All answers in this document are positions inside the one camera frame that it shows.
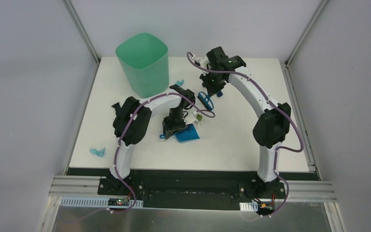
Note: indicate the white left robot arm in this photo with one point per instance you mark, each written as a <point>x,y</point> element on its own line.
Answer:
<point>132,120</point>

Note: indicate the light blue scrap near bin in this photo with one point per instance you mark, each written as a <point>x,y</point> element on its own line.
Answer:
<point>180,82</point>

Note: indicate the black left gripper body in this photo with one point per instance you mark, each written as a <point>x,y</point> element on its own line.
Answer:
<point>173,126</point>

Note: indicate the light blue scrap front left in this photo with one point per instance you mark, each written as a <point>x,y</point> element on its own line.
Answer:
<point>98,152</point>

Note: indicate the black paper scrap left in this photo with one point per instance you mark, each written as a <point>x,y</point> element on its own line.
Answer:
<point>116,107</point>

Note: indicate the aluminium frame rail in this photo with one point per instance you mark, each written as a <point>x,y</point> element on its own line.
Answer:
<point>88,186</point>

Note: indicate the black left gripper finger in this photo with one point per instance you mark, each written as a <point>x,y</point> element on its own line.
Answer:
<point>168,134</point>
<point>180,128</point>

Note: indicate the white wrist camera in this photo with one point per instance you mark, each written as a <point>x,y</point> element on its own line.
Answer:
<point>202,62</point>
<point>195,113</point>

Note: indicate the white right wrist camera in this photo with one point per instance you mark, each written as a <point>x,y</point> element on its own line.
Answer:
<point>202,62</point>

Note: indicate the blue plastic dustpan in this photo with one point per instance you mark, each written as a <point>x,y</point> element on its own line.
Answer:
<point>187,135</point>

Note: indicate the green plastic bin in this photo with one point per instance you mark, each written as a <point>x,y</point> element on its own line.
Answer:
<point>145,62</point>

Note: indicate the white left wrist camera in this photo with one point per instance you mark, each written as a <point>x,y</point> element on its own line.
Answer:
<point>195,113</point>

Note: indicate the blue hand brush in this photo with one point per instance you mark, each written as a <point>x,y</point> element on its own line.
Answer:
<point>205,100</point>

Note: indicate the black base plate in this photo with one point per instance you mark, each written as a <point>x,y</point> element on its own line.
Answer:
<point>205,190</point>

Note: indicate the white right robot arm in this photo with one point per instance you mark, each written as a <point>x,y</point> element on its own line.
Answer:
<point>273,118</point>

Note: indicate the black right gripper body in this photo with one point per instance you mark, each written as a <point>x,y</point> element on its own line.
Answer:
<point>214,83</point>

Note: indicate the green paper scrap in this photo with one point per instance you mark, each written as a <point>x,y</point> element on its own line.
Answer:
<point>199,117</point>

